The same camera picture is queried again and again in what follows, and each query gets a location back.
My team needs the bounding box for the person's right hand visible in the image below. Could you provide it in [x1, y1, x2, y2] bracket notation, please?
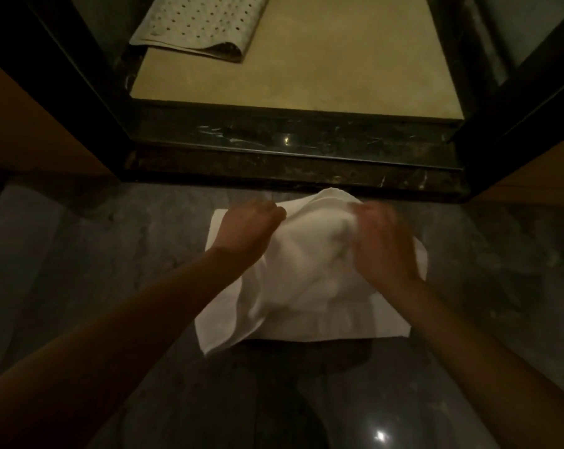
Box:
[349, 200, 423, 295]

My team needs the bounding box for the person's left hand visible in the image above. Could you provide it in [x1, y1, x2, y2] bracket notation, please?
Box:
[209, 200, 288, 272]

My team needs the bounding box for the white towel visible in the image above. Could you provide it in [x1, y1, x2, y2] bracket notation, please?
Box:
[194, 187, 428, 357]

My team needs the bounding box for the person's left forearm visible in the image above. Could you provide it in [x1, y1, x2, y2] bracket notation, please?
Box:
[0, 247, 250, 449]

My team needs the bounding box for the person's right forearm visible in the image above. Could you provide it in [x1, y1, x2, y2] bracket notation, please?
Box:
[384, 275, 564, 449]

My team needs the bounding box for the black marble threshold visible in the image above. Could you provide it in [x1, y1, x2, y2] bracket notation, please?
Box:
[122, 99, 470, 201]

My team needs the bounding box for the perforated white bath mat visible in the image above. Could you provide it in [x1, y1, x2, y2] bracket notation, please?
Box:
[129, 0, 273, 64]

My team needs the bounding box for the black door frame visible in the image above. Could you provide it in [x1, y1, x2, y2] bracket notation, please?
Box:
[0, 0, 564, 201]

